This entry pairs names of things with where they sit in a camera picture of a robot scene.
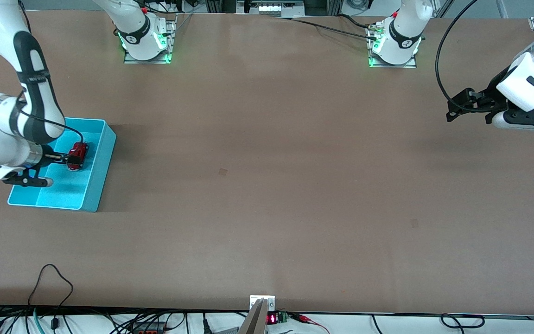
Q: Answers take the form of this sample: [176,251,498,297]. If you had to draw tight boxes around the red beetle toy car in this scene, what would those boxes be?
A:
[66,142,89,172]

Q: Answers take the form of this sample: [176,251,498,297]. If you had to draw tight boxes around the blue plastic box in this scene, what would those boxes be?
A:
[7,118,117,213]

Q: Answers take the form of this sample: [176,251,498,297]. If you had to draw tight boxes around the black orange power strip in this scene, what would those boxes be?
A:
[130,320,168,334]

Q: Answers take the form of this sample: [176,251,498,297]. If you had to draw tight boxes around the lit white device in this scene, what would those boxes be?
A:
[258,2,292,13]

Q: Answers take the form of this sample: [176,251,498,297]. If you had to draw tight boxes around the red clip leads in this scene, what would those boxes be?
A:
[290,313,330,334]

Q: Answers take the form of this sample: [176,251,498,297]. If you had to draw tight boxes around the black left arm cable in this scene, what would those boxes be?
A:
[435,0,478,100]

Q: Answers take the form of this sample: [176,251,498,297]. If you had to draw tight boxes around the metal base plate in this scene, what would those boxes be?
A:
[368,26,417,69]
[123,21,176,64]

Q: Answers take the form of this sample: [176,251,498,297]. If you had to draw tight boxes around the short black table cable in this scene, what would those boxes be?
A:
[339,14,376,29]

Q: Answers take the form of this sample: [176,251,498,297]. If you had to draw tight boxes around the looped thin black cable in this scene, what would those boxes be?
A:
[28,264,74,334]

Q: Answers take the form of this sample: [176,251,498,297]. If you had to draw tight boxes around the long black table cable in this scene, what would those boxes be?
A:
[274,16,381,40]

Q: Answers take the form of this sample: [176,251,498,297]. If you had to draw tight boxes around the coiled black cable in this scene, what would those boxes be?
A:
[440,314,485,329]

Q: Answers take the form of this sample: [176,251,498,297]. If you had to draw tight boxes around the white metal bracket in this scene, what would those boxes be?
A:
[250,295,276,312]

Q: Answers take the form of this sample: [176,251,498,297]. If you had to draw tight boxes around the grey metal mount bar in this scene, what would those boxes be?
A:
[238,299,267,334]

